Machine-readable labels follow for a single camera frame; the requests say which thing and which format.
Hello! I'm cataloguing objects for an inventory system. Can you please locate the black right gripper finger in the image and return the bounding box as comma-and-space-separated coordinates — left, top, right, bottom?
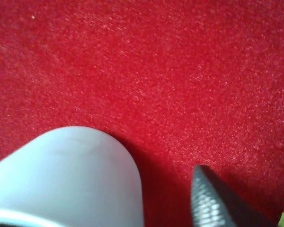
191, 165, 275, 227

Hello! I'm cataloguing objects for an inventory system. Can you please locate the pale blue cup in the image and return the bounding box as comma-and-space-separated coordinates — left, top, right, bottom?
0, 126, 144, 227

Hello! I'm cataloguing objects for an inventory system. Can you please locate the red velvet tablecloth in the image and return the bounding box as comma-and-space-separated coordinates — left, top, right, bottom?
0, 0, 284, 227

